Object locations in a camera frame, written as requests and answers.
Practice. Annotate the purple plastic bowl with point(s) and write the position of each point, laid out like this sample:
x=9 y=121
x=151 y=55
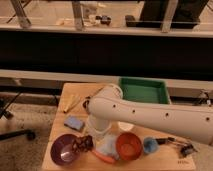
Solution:
x=61 y=152

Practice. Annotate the light blue cloth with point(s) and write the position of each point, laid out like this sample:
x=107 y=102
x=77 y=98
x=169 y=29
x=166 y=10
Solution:
x=107 y=146

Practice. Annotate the white plastic cup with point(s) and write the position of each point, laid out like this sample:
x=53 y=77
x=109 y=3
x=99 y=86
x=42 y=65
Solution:
x=123 y=126

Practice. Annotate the wooden spoon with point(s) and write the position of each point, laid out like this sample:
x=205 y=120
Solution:
x=93 y=94

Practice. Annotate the small blue cup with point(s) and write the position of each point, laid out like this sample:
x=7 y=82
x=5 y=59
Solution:
x=150 y=145

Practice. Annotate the blue sponge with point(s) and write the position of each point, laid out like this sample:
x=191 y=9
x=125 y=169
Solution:
x=74 y=123

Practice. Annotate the orange carrot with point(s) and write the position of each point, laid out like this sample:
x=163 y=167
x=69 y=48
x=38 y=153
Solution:
x=103 y=157

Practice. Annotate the black office chair base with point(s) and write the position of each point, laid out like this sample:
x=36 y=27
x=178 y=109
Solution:
x=8 y=116

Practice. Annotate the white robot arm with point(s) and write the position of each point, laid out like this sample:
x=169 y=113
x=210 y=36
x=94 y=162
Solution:
x=195 y=123

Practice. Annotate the dark purple grape bunch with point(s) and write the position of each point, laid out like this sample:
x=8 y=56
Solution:
x=82 y=144

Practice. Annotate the black handled tool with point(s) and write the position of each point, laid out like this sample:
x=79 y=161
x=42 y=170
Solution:
x=185 y=148

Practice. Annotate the wooden stick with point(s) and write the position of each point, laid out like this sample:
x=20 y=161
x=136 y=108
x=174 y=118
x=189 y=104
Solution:
x=71 y=104

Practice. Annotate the green plastic tray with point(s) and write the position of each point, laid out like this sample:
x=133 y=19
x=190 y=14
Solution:
x=143 y=90

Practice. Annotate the orange plastic bowl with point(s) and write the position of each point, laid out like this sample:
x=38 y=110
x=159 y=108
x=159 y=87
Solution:
x=128 y=146

